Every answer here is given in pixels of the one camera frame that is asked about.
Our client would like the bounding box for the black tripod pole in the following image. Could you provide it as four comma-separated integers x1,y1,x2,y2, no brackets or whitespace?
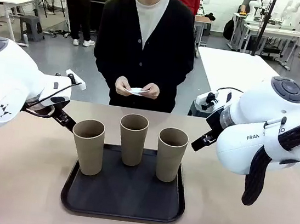
250,0,278,59

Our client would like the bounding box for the black braided cable sleeve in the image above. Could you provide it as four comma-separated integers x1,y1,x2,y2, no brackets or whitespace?
240,107,300,212

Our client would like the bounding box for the tall beige cup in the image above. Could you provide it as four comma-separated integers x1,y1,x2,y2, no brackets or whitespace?
153,126,191,185
114,112,150,169
67,118,108,178

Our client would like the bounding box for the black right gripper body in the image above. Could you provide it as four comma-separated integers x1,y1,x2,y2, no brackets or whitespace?
204,107,226,135

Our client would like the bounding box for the black backpack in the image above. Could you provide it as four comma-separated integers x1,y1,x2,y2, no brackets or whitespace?
222,16,236,42

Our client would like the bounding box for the dark grey plastic stool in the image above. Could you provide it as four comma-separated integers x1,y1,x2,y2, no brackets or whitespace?
187,99,213,119

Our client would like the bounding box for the person in black cardigan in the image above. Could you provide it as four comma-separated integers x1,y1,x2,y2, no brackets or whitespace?
87,0,203,116

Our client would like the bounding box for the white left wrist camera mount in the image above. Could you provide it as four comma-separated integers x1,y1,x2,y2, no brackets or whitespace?
64,69,87,91

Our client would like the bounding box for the white desk with metal legs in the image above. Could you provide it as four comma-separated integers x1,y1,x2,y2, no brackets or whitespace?
0,0,52,49

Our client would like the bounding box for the person's right hand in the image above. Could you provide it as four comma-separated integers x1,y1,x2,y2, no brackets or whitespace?
114,75,137,98

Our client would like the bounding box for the white scalloped paper coaster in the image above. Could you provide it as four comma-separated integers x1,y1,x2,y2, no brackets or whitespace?
121,85,150,98

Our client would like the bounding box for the large white table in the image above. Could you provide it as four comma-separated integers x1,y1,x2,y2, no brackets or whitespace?
192,46,300,109

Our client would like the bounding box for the white lab desk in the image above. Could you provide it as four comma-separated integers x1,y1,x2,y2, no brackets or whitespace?
237,22,300,73

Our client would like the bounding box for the black plastic tray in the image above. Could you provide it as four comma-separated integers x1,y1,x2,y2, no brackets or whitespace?
59,138,193,224

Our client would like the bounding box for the grey step stool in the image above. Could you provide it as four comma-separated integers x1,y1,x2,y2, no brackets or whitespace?
17,14,47,43

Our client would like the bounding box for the person's left hand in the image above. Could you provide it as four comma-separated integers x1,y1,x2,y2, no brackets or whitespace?
140,81,161,100

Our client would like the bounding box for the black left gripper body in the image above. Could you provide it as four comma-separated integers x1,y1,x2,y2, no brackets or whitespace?
22,99,58,120

